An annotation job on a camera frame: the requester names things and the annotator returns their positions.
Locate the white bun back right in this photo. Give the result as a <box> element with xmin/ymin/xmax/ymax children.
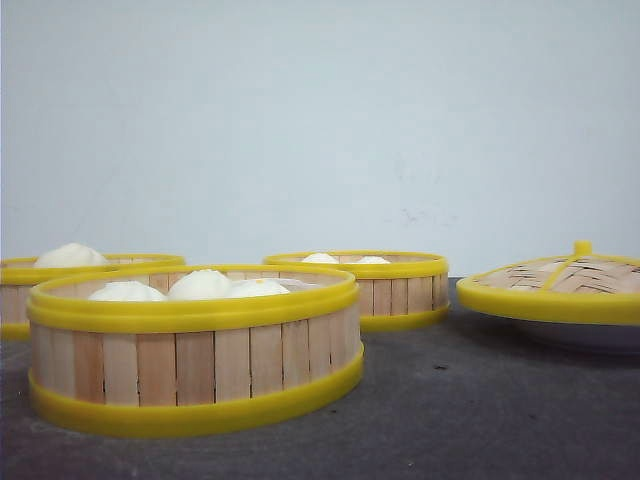
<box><xmin>356</xmin><ymin>255</ymin><xmax>390</xmax><ymax>265</ymax></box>

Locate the woven bamboo steamer lid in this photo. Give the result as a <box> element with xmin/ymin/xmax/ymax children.
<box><xmin>456</xmin><ymin>240</ymin><xmax>639</xmax><ymax>327</ymax></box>

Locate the large white bun left basket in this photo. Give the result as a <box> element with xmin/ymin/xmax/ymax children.
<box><xmin>33</xmin><ymin>242</ymin><xmax>108</xmax><ymax>268</ymax></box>

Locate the white bun back left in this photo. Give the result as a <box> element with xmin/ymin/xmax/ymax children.
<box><xmin>302</xmin><ymin>252</ymin><xmax>339</xmax><ymax>264</ymax></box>

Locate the white bun orange dot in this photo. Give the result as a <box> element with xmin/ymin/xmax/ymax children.
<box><xmin>225</xmin><ymin>278</ymin><xmax>290</xmax><ymax>299</ymax></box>

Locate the white bun front middle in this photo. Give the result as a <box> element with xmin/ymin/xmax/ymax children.
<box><xmin>168</xmin><ymin>269</ymin><xmax>232</xmax><ymax>301</ymax></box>

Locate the white bun front left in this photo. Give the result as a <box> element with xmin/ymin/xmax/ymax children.
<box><xmin>88</xmin><ymin>281</ymin><xmax>167</xmax><ymax>302</ymax></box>

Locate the white plate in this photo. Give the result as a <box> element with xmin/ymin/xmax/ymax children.
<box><xmin>512</xmin><ymin>320</ymin><xmax>639</xmax><ymax>356</ymax></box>

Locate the bamboo steamer basket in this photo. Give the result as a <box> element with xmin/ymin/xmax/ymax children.
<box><xmin>1</xmin><ymin>253</ymin><xmax>185</xmax><ymax>340</ymax></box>
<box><xmin>26</xmin><ymin>265</ymin><xmax>364</xmax><ymax>438</ymax></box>

